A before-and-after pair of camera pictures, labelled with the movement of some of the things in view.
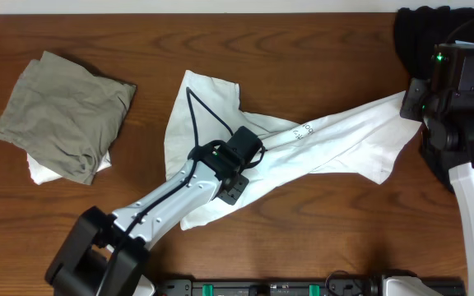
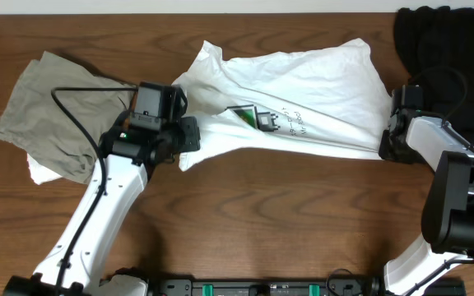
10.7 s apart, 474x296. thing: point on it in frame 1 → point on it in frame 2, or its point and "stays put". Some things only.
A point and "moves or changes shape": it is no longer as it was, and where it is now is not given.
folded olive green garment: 65,115 stays put
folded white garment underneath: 41,173 stays put
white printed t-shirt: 365,141 moves or changes shape
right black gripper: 415,89 → 386,152
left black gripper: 234,196 → 187,125
